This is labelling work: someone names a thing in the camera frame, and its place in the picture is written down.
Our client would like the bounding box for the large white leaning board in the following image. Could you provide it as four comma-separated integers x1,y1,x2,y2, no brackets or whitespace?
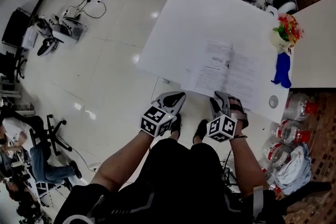
288,0,336,90

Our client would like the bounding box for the black cable bundle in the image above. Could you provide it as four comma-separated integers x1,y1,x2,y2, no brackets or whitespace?
220,149,238,187

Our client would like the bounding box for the black rectangular panel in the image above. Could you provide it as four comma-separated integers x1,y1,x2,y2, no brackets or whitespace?
2,7,32,48

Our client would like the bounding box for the person's left black shoe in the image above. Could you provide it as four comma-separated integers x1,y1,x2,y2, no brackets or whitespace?
170,113,182,140

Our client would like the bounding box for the white harness strap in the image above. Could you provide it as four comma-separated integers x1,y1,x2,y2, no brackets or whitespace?
253,186,265,220

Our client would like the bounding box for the white round helmet device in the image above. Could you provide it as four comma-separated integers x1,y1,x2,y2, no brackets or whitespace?
272,0,298,15

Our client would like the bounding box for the pale blue cloth bundle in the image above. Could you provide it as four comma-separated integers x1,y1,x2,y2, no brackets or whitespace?
277,143,313,195

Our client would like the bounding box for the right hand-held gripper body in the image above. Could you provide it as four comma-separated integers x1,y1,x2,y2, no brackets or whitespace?
207,110,237,143

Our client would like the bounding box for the artificial flowers white pot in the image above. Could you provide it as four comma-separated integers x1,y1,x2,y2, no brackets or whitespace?
270,13,305,55

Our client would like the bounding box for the clear plastic bottle red cap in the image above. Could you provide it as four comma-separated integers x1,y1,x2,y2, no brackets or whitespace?
261,142,292,169
258,162,283,194
283,93,319,122
275,120,311,145

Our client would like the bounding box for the round grey desk grommet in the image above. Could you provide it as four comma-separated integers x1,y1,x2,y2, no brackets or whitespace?
268,95,279,109

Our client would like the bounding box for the person's right black shoe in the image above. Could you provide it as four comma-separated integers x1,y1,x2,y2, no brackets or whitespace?
193,119,209,144

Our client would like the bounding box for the person's left forearm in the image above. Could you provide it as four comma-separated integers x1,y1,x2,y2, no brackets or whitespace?
90,130,155,187

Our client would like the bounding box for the person's right forearm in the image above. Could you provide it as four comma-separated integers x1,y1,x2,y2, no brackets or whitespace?
227,136,269,199

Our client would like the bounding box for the black office chair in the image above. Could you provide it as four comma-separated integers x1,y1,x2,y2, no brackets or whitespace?
0,51,27,84
28,113,74,157

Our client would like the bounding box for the clear plastic bin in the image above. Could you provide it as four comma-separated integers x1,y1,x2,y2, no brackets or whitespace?
52,16,88,45

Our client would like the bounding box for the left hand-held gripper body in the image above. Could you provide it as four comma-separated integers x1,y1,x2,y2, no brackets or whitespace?
141,102,177,137

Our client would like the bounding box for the dark brown flat box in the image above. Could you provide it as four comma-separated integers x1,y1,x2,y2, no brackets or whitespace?
275,181,332,209

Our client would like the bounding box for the white paperback book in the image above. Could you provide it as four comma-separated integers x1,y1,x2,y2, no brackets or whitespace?
181,38,261,111

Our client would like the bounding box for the person's black clothing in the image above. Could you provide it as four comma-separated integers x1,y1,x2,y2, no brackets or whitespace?
54,137,287,224

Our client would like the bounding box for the person's black shoe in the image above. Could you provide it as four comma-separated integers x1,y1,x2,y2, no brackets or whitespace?
170,113,182,140
193,119,209,144

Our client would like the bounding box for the white box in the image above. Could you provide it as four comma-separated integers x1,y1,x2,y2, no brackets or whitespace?
22,25,39,50

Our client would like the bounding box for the person's right hand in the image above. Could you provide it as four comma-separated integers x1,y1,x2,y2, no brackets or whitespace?
227,96,249,130

